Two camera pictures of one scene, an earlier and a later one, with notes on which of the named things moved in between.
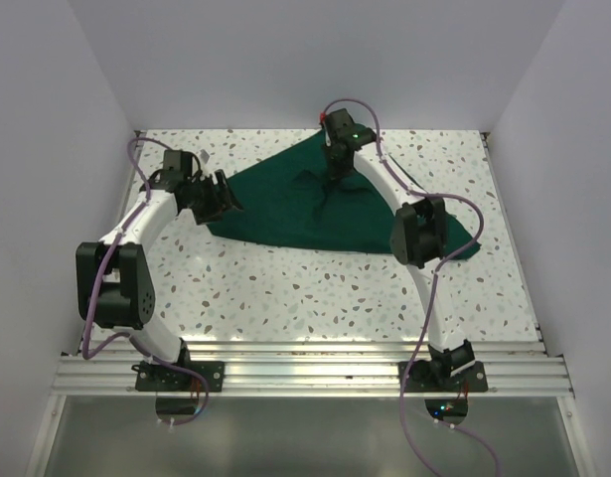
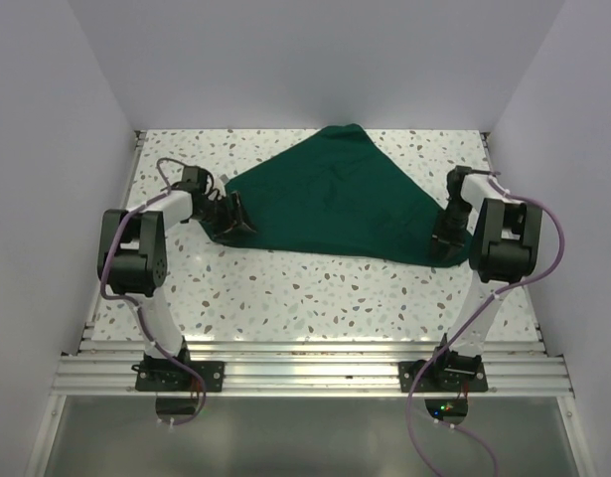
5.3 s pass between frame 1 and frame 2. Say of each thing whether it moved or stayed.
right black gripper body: moved
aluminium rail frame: stayed
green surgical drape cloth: stayed
